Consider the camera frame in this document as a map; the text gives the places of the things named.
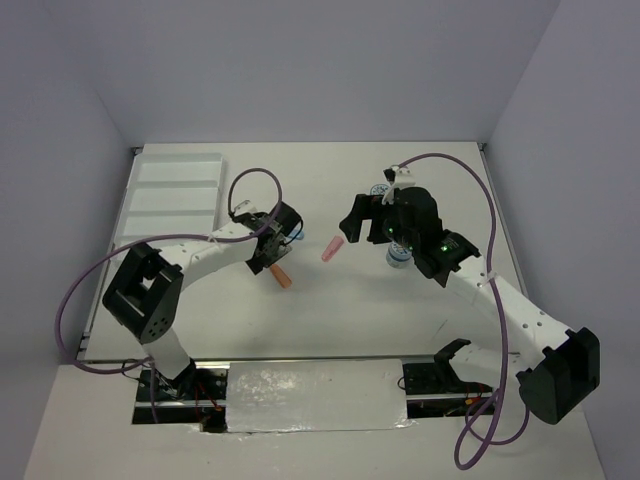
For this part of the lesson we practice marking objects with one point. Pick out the pink plastic case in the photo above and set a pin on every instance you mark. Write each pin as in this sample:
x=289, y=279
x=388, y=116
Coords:
x=332, y=248

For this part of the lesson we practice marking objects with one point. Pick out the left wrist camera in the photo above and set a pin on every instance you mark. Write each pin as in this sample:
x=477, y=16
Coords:
x=245, y=207

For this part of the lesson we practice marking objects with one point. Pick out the white compartment tray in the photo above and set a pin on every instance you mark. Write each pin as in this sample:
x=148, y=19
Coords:
x=170, y=194

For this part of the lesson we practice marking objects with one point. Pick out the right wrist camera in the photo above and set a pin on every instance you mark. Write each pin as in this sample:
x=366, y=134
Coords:
x=398, y=178

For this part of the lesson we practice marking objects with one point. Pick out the blue plastic case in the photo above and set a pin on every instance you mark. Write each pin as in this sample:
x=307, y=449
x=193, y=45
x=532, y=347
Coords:
x=297, y=234

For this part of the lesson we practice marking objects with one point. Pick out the orange plastic case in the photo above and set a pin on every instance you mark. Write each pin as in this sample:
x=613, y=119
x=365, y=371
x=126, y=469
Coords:
x=280, y=276

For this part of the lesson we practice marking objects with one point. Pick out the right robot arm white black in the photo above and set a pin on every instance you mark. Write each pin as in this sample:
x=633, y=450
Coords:
x=561, y=366

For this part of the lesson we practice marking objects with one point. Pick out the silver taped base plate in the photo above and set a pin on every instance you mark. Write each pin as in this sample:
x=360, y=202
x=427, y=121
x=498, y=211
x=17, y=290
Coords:
x=315, y=396

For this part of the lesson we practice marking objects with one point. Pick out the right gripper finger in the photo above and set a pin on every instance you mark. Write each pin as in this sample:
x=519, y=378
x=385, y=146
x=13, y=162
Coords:
x=362, y=207
x=351, y=227

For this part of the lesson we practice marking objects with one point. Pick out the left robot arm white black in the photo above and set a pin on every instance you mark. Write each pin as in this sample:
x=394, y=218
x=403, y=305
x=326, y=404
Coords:
x=144, y=294

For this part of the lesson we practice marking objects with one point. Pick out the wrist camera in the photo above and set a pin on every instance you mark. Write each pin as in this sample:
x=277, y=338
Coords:
x=398, y=178
x=245, y=207

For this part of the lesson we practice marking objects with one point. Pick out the blue paint jar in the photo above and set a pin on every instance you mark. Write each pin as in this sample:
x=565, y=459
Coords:
x=398, y=256
x=379, y=189

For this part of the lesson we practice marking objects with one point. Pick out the blue paint jar far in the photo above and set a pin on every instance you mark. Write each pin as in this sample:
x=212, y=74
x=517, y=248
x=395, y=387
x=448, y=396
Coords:
x=379, y=189

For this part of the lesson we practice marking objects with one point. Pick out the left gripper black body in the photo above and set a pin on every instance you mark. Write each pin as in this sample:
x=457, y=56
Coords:
x=256, y=264

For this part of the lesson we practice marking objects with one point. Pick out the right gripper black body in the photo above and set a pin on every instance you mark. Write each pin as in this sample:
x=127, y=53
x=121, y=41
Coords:
x=385, y=222

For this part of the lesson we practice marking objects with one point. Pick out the blue paint jar near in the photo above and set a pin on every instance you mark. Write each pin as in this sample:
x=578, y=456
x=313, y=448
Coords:
x=398, y=256

